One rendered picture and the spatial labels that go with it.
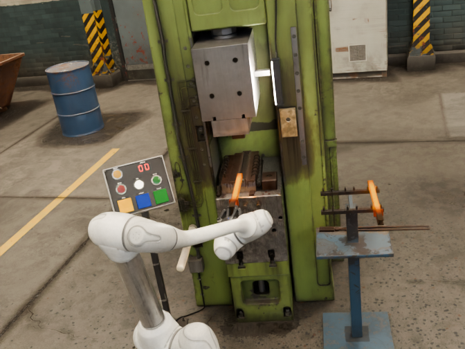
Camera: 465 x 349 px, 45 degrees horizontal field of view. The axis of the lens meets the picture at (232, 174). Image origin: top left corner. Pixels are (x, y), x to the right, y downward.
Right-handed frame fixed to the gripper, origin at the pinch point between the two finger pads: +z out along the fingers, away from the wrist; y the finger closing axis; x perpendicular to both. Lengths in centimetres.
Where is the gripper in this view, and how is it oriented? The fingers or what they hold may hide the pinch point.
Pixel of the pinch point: (232, 206)
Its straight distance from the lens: 276.3
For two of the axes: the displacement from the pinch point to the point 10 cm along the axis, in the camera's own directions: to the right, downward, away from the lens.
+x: -1.3, -8.9, -4.3
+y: 9.9, -0.7, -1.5
